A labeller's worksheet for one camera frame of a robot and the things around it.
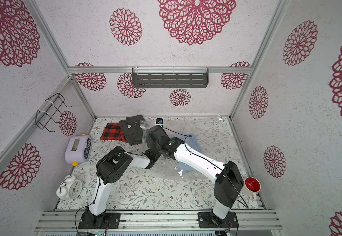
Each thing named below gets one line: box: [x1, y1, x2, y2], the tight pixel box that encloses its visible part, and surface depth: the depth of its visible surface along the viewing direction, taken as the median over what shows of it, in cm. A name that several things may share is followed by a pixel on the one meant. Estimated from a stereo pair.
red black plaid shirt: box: [100, 122, 129, 144], surface depth 108 cm
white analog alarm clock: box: [56, 174, 83, 201], surface depth 77 cm
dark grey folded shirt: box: [118, 114, 145, 146], surface depth 109 cm
